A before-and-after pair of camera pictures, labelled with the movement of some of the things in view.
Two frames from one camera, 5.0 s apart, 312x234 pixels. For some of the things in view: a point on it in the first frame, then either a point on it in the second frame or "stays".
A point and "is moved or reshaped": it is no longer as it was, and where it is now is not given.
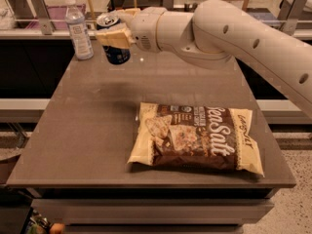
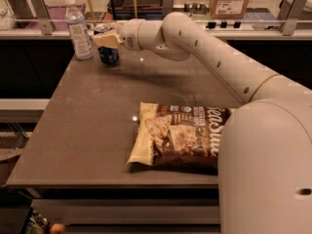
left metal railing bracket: [40, 7] stays
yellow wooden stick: [90, 4] stays
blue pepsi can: [114, 56] is moved or reshaped
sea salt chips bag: [203, 136] stays
